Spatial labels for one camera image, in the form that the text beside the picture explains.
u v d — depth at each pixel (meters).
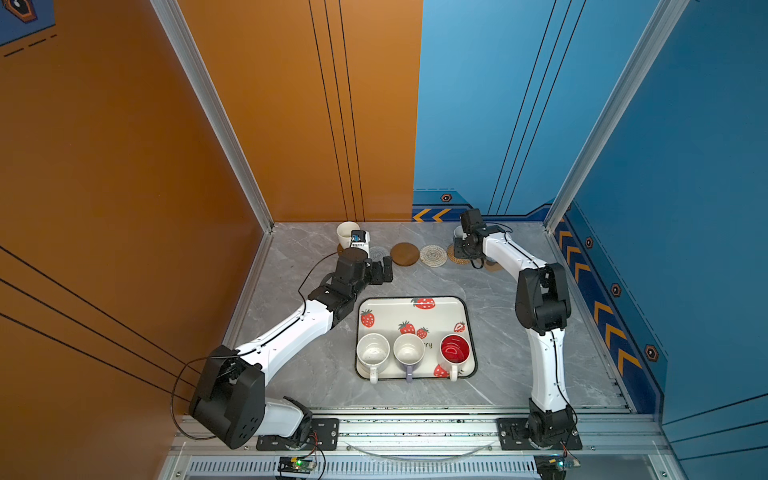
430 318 0.94
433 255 1.09
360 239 0.71
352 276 0.62
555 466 0.71
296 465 0.71
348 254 0.67
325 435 0.74
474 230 0.82
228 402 0.42
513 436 0.73
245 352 0.45
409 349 0.87
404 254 1.12
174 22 0.70
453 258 0.97
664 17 0.70
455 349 0.85
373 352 0.86
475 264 0.91
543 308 0.59
